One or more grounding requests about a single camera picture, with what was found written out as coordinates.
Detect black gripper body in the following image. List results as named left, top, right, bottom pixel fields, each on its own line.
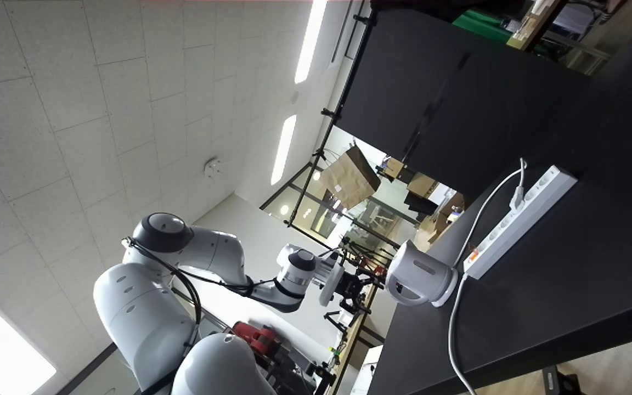
left=332, top=248, right=369, bottom=301

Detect white electric kettle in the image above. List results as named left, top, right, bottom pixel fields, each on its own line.
left=384, top=241, right=461, bottom=309

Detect brown cardboard box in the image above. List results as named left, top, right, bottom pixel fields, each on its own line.
left=321, top=146, right=382, bottom=214

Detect red machine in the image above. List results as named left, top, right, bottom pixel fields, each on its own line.
left=228, top=319, right=283, bottom=362

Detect black tripod stand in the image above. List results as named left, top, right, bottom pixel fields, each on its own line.
left=286, top=108, right=346, bottom=216

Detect short ceiling light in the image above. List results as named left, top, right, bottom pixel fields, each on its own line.
left=271, top=114, right=299, bottom=186

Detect white power strip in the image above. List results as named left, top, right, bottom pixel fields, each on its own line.
left=461, top=164, right=579, bottom=282

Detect round ceiling smoke detector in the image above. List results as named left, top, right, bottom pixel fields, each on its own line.
left=199, top=156, right=227, bottom=183

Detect black backdrop panel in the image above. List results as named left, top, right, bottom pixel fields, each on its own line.
left=335, top=6, right=596, bottom=201

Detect long ceiling light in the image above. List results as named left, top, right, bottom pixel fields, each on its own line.
left=292, top=0, right=332, bottom=88

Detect green box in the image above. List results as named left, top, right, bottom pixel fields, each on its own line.
left=450, top=9, right=513, bottom=49

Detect square ceiling light panel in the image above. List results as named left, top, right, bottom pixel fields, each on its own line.
left=0, top=306, right=60, bottom=395

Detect white power strip cable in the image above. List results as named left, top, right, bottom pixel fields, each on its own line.
left=443, top=270, right=478, bottom=395

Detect white kettle plug cable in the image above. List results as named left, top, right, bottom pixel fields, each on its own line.
left=452, top=156, right=532, bottom=268

